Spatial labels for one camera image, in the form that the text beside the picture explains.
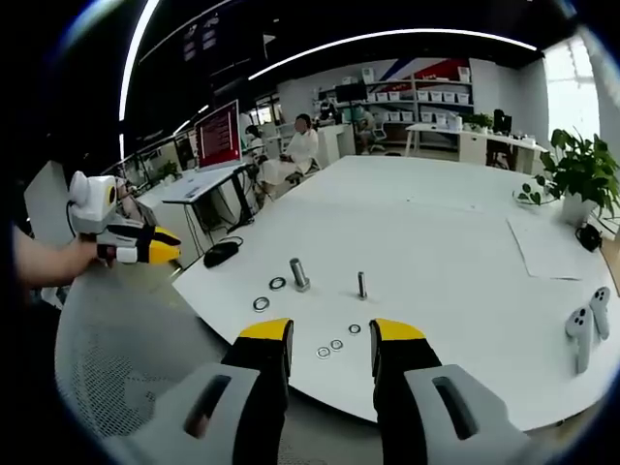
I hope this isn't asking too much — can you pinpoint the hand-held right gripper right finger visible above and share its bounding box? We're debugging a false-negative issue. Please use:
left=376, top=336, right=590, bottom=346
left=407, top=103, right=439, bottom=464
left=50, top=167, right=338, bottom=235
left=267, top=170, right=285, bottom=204
left=368, top=318, right=534, bottom=465

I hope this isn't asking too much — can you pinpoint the black office chair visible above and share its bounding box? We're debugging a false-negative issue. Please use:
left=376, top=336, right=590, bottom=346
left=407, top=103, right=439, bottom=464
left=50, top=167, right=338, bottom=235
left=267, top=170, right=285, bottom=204
left=491, top=108, right=513, bottom=169

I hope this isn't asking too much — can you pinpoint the white standing desk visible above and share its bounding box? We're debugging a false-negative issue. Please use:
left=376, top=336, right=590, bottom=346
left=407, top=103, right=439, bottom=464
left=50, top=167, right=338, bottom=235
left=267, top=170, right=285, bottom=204
left=161, top=163, right=256, bottom=233

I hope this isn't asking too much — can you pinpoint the white handheld controller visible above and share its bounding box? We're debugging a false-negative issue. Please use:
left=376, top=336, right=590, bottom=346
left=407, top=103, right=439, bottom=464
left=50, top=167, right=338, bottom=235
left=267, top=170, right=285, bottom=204
left=565, top=307, right=595, bottom=375
left=589, top=286, right=612, bottom=340

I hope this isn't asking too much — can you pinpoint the black round gadget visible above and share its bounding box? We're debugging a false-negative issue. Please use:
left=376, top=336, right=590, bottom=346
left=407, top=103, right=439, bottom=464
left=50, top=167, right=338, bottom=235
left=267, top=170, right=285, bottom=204
left=574, top=223, right=604, bottom=253

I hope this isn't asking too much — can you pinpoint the white long desk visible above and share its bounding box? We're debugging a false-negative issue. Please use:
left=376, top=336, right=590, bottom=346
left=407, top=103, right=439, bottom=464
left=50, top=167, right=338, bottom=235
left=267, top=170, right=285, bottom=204
left=404, top=121, right=551, bottom=171

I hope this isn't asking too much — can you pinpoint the ceiling light strip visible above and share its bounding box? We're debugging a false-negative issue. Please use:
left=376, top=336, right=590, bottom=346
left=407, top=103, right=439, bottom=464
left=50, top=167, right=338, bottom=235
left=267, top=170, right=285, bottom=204
left=247, top=28, right=539, bottom=81
left=117, top=0, right=162, bottom=161

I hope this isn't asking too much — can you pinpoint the black computer mouse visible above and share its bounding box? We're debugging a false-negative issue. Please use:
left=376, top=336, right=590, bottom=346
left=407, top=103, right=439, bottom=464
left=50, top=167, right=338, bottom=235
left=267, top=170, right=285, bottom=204
left=202, top=242, right=241, bottom=268

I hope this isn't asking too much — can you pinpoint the white computer monitor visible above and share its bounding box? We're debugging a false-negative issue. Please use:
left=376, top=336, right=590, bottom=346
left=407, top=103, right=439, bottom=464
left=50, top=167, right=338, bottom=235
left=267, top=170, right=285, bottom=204
left=194, top=99, right=243, bottom=174

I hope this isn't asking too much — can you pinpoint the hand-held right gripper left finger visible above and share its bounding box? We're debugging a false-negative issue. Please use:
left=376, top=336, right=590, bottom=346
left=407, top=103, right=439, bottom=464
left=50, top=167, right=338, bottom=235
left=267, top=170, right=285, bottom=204
left=153, top=317, right=295, bottom=465

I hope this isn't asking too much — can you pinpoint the white paper sheet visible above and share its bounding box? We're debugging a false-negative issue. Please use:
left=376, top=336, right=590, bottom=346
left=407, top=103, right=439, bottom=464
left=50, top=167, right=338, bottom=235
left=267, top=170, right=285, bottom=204
left=506, top=216, right=583, bottom=281

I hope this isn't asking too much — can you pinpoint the shelf with white bins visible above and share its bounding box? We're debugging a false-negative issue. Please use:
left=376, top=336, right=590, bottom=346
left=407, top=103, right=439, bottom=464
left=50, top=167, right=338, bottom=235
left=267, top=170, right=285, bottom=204
left=360, top=65, right=475, bottom=146

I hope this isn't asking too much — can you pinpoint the person's left hand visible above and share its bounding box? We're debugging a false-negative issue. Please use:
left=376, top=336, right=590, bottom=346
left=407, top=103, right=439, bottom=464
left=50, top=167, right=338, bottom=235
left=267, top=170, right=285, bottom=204
left=56, top=233, right=117, bottom=283

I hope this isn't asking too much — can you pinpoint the small green desk plant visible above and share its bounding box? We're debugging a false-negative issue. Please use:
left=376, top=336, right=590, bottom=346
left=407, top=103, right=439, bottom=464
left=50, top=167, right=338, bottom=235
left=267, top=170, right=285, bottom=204
left=463, top=112, right=495, bottom=135

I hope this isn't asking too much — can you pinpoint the green plant in white pot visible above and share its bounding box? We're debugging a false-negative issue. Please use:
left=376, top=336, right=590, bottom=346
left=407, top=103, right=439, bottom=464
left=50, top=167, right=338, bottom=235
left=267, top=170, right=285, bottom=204
left=538, top=127, right=620, bottom=228

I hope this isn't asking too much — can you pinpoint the grey mesh chair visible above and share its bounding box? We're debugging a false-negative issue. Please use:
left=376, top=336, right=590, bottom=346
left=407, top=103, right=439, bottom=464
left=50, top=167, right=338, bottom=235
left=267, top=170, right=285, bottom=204
left=53, top=270, right=229, bottom=442

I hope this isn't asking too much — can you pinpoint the small trailing plant in dish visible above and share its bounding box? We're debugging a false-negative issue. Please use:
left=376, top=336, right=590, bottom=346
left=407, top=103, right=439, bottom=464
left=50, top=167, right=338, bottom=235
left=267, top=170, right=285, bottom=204
left=511, top=174, right=558, bottom=207

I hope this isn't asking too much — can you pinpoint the thick threaded stud bolt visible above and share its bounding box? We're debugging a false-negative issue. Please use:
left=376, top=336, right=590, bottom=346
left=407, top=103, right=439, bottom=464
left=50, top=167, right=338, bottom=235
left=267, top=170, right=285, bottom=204
left=289, top=258, right=311, bottom=293

